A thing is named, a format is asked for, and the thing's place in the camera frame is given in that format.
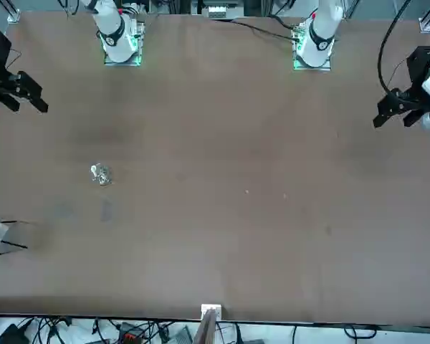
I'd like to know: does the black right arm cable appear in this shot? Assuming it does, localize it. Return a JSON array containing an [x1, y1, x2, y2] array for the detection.
[[56, 0, 75, 19]]

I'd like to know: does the brown camera mount post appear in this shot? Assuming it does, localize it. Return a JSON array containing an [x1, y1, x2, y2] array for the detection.
[[193, 309, 218, 344]]

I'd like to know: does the black power adapter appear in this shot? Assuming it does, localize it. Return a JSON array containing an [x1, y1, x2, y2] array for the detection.
[[0, 323, 27, 344]]

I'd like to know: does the white table edge bracket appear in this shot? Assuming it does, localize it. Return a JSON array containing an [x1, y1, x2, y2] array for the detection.
[[200, 303, 224, 320]]

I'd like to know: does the black box with red label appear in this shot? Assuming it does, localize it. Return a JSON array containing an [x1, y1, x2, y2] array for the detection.
[[117, 321, 145, 344]]

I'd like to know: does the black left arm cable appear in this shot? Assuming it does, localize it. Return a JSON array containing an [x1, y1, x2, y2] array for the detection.
[[377, 0, 414, 95]]

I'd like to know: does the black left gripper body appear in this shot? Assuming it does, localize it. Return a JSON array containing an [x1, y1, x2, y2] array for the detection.
[[390, 45, 430, 113]]

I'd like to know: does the grey power adapter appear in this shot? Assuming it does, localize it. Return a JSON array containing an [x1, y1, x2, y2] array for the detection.
[[173, 325, 194, 344]]

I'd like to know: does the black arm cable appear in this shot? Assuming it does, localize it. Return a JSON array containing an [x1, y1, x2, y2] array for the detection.
[[56, 0, 75, 19], [377, 0, 414, 95]]

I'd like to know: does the black cable across table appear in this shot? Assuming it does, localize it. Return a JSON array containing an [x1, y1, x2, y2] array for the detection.
[[210, 17, 299, 41]]

